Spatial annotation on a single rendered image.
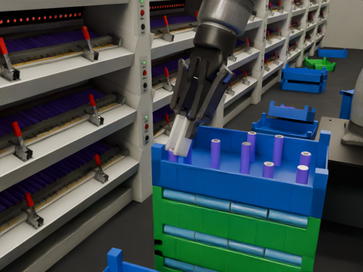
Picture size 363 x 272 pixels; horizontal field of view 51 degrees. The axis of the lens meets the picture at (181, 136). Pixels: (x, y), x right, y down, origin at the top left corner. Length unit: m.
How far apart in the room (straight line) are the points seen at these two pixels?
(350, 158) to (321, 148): 0.43
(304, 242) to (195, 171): 0.22
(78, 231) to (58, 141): 0.32
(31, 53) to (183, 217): 0.56
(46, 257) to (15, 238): 0.17
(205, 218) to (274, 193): 0.14
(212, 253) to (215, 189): 0.14
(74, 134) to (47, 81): 0.19
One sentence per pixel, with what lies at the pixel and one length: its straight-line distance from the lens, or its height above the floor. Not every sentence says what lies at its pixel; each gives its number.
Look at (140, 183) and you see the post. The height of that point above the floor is 0.08.
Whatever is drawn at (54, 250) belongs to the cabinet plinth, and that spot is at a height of 0.04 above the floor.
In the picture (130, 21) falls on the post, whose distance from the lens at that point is 1.22.
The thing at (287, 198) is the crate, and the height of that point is 0.43.
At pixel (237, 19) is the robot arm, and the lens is 0.68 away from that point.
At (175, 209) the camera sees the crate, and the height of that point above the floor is 0.36.
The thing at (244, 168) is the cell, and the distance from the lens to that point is 0.74.
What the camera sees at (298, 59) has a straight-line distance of 3.92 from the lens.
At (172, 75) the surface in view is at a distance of 1.59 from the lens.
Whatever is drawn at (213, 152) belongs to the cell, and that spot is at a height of 0.44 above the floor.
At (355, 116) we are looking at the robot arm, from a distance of 1.33.
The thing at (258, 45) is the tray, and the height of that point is 0.39.
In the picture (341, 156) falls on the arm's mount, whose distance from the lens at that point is 1.23.
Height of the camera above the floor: 0.75
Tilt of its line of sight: 22 degrees down
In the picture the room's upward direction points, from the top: straight up
